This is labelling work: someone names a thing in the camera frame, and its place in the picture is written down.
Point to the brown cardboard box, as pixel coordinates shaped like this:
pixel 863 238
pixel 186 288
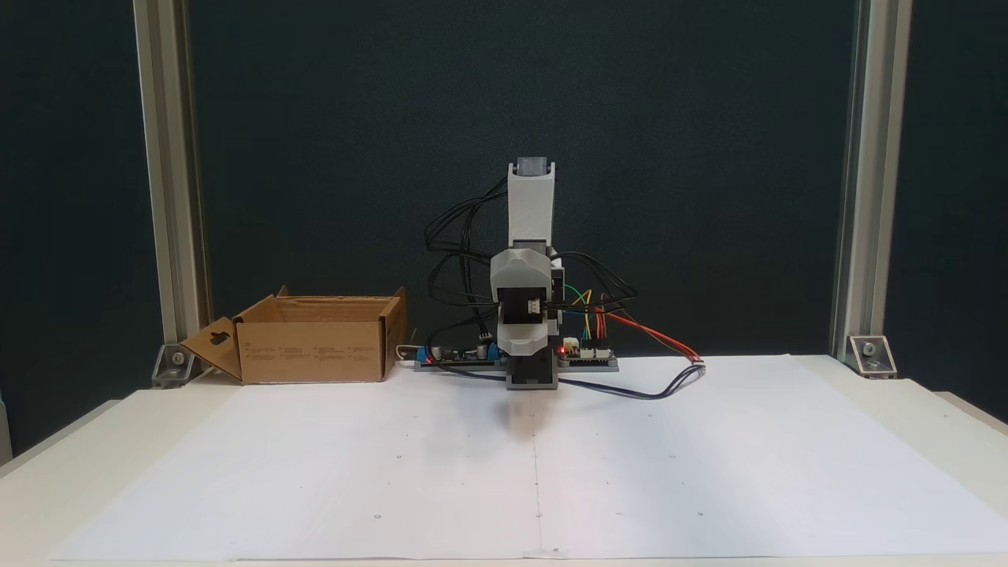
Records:
pixel 315 346

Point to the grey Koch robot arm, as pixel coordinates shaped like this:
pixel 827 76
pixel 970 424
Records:
pixel 529 205

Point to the metal corner bracket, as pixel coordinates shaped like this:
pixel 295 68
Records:
pixel 175 366
pixel 872 356

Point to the aluminium frame post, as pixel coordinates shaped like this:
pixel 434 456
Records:
pixel 874 157
pixel 173 157

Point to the white paper sheet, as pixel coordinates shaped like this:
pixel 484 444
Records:
pixel 394 472

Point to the blue circuit board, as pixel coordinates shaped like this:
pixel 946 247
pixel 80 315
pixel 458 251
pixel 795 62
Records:
pixel 461 359

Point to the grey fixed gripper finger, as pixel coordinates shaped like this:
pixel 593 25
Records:
pixel 523 345

